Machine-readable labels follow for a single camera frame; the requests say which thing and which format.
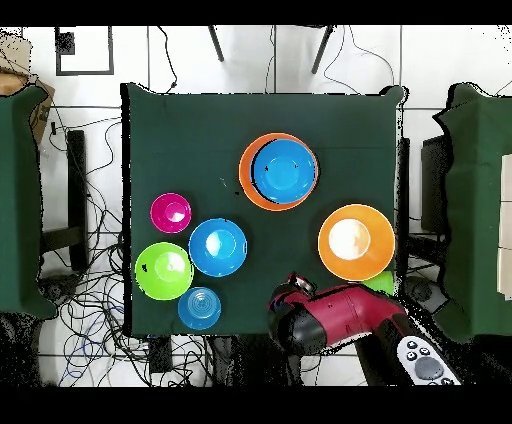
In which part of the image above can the green plastic cup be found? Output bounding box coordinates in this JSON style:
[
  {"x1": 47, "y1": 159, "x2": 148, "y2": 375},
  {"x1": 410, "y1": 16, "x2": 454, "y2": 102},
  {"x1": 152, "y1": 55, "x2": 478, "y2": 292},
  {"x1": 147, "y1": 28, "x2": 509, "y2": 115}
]
[{"x1": 361, "y1": 270, "x2": 395, "y2": 297}]

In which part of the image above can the blue plastic bowl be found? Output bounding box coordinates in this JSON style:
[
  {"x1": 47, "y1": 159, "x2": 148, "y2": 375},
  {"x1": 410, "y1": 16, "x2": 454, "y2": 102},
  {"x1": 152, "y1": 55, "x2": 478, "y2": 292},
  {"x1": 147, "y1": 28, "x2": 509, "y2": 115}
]
[
  {"x1": 250, "y1": 138, "x2": 319, "y2": 205},
  {"x1": 188, "y1": 218, "x2": 248, "y2": 278}
]

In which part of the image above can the large orange plastic bowl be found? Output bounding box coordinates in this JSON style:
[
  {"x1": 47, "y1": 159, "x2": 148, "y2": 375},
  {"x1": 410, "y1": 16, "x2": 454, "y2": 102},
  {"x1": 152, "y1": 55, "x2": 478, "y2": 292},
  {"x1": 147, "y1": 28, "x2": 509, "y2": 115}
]
[
  {"x1": 238, "y1": 132, "x2": 319, "y2": 212},
  {"x1": 317, "y1": 203, "x2": 396, "y2": 282}
]

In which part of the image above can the small translucent blue bowl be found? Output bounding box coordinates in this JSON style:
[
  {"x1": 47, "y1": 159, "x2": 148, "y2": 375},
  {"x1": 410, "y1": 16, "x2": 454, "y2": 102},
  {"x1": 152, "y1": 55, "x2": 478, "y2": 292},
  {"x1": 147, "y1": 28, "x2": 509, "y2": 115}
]
[{"x1": 177, "y1": 286, "x2": 222, "y2": 331}]

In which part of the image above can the large green plastic bowl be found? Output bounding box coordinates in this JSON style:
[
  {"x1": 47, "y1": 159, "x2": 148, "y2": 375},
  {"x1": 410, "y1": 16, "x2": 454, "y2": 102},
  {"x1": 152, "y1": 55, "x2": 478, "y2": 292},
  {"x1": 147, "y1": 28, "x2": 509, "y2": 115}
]
[{"x1": 134, "y1": 241, "x2": 195, "y2": 301}]

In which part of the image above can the black power strip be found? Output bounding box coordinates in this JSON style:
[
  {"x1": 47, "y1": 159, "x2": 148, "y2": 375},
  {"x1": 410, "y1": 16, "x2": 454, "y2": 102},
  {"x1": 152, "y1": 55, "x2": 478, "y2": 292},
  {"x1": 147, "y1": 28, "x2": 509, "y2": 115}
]
[{"x1": 148, "y1": 336, "x2": 174, "y2": 375}]

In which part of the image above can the small pink plastic bowl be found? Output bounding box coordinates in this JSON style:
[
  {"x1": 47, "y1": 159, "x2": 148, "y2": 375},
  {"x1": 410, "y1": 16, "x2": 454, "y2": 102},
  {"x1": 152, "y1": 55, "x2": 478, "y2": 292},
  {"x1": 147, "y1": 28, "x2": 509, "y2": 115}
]
[{"x1": 150, "y1": 192, "x2": 193, "y2": 234}]

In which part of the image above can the dark green table cloth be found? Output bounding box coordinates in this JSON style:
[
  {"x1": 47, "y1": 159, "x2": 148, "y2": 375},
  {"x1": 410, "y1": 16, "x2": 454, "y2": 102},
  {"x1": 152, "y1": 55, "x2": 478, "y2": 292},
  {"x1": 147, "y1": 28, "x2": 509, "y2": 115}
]
[{"x1": 120, "y1": 82, "x2": 409, "y2": 337}]

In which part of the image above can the black box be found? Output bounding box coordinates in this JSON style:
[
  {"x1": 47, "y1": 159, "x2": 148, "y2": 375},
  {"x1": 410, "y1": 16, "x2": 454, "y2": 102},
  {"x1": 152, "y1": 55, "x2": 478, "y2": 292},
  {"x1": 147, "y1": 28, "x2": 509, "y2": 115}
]
[{"x1": 419, "y1": 134, "x2": 454, "y2": 234}]

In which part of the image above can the green cloth covered table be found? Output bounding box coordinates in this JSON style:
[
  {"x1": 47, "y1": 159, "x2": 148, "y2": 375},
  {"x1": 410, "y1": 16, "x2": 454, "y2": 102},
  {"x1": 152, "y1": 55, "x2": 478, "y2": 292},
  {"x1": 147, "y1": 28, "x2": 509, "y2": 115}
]
[
  {"x1": 0, "y1": 85, "x2": 57, "y2": 321},
  {"x1": 433, "y1": 82, "x2": 512, "y2": 341}
]

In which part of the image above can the black stand base with knob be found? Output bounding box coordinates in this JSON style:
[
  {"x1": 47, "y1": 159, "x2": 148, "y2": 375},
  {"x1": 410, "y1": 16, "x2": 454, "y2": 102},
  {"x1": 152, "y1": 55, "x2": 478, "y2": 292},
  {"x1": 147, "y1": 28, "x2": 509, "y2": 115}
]
[{"x1": 38, "y1": 274, "x2": 82, "y2": 306}]

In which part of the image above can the black floor stand bar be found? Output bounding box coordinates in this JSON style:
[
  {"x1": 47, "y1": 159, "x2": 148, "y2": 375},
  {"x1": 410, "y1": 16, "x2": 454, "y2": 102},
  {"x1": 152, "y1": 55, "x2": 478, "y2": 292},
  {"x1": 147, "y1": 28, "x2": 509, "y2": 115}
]
[{"x1": 39, "y1": 129, "x2": 90, "y2": 273}]

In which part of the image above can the black tripod leg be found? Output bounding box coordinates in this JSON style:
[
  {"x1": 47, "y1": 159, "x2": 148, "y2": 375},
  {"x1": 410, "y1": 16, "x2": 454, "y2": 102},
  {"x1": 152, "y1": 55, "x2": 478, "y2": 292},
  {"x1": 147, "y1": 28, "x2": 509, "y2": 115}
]
[
  {"x1": 310, "y1": 25, "x2": 336, "y2": 76},
  {"x1": 206, "y1": 25, "x2": 226, "y2": 64}
]

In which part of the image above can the brown cardboard box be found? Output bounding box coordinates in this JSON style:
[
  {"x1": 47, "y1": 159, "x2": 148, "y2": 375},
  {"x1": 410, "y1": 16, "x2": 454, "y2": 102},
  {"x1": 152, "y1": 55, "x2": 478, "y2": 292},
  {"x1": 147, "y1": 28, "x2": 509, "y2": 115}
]
[{"x1": 0, "y1": 31, "x2": 56, "y2": 143}]

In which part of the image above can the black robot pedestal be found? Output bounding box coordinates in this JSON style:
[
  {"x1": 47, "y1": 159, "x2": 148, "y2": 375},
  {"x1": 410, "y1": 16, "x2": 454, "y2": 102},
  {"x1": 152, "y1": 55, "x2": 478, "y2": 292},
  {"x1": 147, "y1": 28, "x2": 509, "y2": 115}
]
[{"x1": 209, "y1": 335, "x2": 305, "y2": 387}]

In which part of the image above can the thin black floor cable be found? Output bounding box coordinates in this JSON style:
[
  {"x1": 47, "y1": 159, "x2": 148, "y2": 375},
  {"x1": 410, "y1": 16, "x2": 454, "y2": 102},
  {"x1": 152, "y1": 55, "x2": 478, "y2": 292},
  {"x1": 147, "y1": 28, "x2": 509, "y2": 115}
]
[{"x1": 156, "y1": 25, "x2": 180, "y2": 92}]

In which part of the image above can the black square frame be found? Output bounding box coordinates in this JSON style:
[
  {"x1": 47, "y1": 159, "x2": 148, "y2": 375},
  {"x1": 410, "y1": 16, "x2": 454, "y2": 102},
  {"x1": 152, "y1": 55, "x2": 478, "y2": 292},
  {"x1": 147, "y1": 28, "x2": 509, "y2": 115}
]
[{"x1": 54, "y1": 25, "x2": 115, "y2": 77}]

